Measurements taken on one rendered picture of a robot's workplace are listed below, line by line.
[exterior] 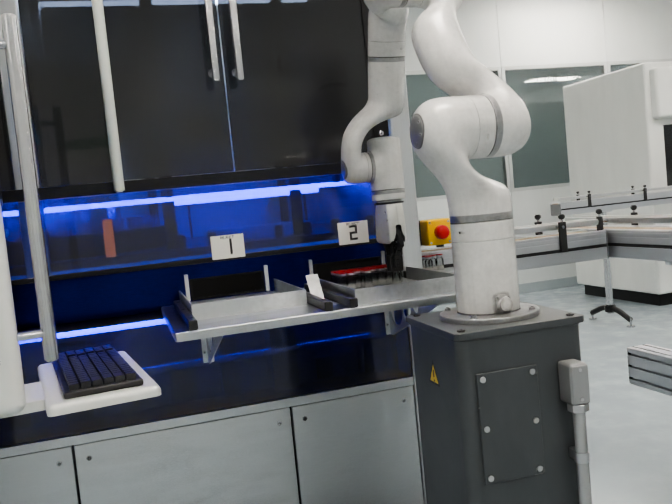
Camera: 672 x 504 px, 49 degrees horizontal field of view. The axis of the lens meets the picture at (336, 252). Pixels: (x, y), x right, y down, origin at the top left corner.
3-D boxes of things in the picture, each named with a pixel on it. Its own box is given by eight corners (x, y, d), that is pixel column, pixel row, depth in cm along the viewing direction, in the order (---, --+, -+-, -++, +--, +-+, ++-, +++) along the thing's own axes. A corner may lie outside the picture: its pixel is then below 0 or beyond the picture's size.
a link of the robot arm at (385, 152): (375, 190, 179) (410, 187, 182) (370, 136, 178) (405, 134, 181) (363, 192, 187) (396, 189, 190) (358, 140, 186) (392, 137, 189)
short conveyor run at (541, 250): (412, 285, 213) (407, 232, 212) (393, 281, 228) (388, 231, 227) (612, 258, 233) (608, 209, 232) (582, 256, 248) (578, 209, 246)
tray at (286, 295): (180, 303, 193) (178, 290, 193) (276, 291, 201) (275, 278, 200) (193, 320, 161) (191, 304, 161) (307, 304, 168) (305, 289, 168)
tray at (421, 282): (315, 291, 192) (314, 277, 192) (408, 278, 199) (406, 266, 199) (356, 305, 160) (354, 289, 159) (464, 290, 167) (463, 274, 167)
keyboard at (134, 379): (51, 363, 167) (50, 352, 167) (115, 352, 173) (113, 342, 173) (64, 400, 131) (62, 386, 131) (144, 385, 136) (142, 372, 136)
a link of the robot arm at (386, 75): (347, 59, 168) (348, 188, 178) (411, 56, 173) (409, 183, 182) (334, 57, 176) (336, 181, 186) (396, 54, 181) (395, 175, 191)
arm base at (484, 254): (559, 315, 136) (551, 215, 135) (464, 329, 131) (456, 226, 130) (509, 303, 154) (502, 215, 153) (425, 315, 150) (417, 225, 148)
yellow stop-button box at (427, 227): (418, 245, 211) (416, 220, 210) (441, 242, 213) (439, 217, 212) (429, 246, 203) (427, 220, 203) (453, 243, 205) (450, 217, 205)
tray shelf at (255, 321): (161, 313, 192) (160, 306, 192) (408, 280, 212) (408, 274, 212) (176, 342, 146) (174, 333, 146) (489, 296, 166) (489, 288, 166)
